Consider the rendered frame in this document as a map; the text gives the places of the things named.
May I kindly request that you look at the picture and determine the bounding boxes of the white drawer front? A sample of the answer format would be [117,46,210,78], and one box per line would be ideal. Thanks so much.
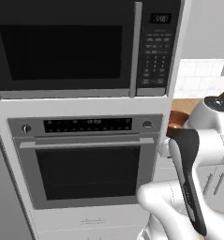
[30,203,153,240]

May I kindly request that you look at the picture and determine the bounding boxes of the black microwave oven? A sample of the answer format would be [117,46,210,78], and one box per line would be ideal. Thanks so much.
[0,0,184,100]

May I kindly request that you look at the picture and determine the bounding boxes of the grey built-in oven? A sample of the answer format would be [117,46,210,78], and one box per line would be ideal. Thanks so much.
[7,113,164,211]

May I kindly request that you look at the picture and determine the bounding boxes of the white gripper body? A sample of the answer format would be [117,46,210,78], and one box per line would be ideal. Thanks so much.
[157,139,173,159]

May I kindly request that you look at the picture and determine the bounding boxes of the white tall cabinet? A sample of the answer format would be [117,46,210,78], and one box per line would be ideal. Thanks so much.
[0,0,193,240]

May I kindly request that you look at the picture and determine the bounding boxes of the thin grey drawer handle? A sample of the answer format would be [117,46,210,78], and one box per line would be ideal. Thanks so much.
[80,217,107,226]

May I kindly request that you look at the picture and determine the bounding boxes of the grey cupboard door handle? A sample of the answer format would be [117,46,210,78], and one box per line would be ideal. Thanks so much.
[202,172,215,197]
[213,172,224,196]

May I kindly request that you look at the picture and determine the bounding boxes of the grey oven door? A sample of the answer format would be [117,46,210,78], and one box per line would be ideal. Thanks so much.
[12,133,160,210]

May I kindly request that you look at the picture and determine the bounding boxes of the grey fridge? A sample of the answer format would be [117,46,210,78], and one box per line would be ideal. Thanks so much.
[0,113,34,240]

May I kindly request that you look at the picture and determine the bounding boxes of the white wall cabinet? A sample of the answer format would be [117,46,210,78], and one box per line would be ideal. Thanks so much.
[180,0,224,61]

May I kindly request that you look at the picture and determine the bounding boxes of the grey oven door handle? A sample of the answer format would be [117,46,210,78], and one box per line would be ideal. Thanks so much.
[19,137,156,151]

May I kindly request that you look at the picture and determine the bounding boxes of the black microwave door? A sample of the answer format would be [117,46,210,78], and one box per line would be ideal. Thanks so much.
[0,0,138,99]

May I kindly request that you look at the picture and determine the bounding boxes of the grey microwave door handle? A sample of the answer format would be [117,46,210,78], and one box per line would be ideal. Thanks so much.
[129,1,143,98]

